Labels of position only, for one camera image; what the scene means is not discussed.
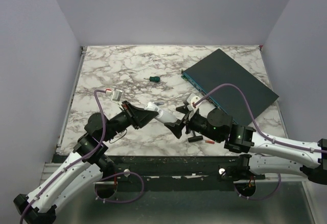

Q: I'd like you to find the black hammer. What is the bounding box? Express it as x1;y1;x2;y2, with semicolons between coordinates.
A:
188;130;203;143

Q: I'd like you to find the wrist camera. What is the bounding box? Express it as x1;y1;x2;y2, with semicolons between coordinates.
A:
111;89;123;102
186;93;200;112

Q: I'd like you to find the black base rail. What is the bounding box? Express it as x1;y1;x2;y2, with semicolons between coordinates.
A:
95;155;264;197

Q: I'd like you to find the green stubby screwdriver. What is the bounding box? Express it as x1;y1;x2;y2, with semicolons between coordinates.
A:
145;76;161;83

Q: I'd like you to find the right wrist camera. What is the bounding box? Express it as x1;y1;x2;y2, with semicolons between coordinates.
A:
186;93;200;112

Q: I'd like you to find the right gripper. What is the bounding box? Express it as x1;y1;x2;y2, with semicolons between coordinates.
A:
164;105;221;143

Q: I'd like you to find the dark network switch box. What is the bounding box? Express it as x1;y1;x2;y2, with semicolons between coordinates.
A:
182;49;278;126

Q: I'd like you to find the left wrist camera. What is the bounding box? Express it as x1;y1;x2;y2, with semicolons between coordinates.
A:
111;89;123;102

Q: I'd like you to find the aluminium frame rail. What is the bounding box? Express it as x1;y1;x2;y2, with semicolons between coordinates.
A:
39;163;309;184

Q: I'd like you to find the red battery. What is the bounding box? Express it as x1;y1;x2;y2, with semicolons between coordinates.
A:
204;140;215;144

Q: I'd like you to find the white remote control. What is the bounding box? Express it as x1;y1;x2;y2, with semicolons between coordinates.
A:
145;102;177;124

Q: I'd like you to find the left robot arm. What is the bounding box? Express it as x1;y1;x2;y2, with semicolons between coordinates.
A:
14;101;161;223

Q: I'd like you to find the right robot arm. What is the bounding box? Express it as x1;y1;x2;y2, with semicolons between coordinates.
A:
163;106;326;185

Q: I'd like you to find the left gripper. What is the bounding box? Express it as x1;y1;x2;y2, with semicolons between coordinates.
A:
103;101;159;142

